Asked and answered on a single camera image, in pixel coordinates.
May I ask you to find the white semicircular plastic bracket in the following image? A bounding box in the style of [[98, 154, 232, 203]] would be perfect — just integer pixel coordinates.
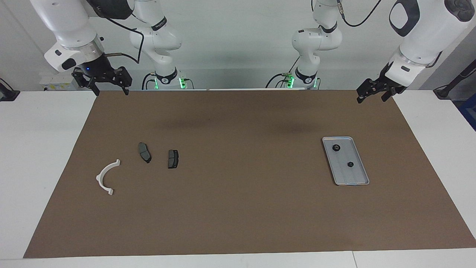
[[96, 159, 122, 196]]

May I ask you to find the brown table mat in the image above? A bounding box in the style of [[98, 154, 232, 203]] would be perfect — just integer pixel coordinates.
[[23, 89, 476, 258]]

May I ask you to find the silver metal tray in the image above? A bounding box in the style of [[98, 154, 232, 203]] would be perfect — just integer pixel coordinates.
[[322, 136, 370, 186]]

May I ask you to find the black stand with foot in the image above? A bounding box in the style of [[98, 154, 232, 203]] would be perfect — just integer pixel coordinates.
[[433, 59, 476, 100]]

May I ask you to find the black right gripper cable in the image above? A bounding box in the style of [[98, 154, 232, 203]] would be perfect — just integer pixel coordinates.
[[87, 0, 145, 66]]

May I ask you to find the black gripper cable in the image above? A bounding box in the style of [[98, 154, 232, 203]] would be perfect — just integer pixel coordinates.
[[335, 0, 383, 28], [87, 0, 145, 66]]

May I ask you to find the white power strip box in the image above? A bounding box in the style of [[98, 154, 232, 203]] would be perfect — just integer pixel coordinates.
[[39, 73, 80, 92]]

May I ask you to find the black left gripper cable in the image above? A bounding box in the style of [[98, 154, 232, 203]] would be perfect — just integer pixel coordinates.
[[335, 0, 383, 28]]

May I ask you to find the curved dark grey brake pad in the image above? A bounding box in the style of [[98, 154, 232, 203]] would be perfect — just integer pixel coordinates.
[[138, 142, 152, 164]]

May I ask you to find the black clamp mount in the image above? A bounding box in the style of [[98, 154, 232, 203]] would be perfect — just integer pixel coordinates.
[[0, 77, 20, 102]]

